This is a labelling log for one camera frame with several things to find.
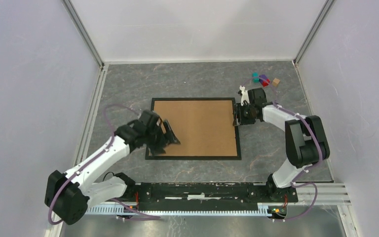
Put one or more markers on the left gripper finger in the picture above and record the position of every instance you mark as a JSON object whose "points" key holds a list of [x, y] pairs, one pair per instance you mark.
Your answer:
{"points": [[169, 134], [156, 150]]}

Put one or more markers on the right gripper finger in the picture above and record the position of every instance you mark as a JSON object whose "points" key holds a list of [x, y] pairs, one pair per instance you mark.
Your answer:
{"points": [[236, 108], [237, 120]]}

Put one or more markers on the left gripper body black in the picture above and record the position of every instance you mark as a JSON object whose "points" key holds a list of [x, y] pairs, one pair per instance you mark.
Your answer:
{"points": [[155, 136]]}

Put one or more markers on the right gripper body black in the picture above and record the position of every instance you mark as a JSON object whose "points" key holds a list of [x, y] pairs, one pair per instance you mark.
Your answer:
{"points": [[246, 114]]}

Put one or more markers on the black picture frame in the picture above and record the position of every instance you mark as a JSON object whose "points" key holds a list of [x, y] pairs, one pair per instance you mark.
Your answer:
{"points": [[238, 147]]}

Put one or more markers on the brown backing board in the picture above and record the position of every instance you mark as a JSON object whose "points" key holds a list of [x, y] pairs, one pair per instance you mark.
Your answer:
{"points": [[196, 127]]}

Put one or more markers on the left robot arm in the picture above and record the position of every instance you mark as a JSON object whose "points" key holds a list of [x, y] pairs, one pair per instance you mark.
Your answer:
{"points": [[71, 193]]}

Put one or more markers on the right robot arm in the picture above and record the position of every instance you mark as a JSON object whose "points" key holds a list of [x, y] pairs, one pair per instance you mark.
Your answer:
{"points": [[306, 143]]}

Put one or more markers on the red cube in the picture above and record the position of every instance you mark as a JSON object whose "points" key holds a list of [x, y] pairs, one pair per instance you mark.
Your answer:
{"points": [[265, 83]]}

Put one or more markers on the teal cube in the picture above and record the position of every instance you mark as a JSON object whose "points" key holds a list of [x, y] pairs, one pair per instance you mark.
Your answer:
{"points": [[255, 77]]}

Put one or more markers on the purple cube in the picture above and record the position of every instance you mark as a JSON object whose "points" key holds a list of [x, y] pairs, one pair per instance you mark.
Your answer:
{"points": [[263, 78]]}

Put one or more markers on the tan wooden cube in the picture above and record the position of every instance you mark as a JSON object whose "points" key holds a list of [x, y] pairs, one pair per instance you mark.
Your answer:
{"points": [[276, 82]]}

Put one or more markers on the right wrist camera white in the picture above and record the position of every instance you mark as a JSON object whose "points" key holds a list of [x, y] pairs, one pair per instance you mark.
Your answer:
{"points": [[244, 95]]}

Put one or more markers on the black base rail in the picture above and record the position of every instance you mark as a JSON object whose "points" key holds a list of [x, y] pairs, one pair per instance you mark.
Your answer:
{"points": [[205, 196]]}

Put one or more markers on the aluminium frame rails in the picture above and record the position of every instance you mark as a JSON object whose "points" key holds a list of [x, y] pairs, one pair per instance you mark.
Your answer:
{"points": [[85, 36]]}

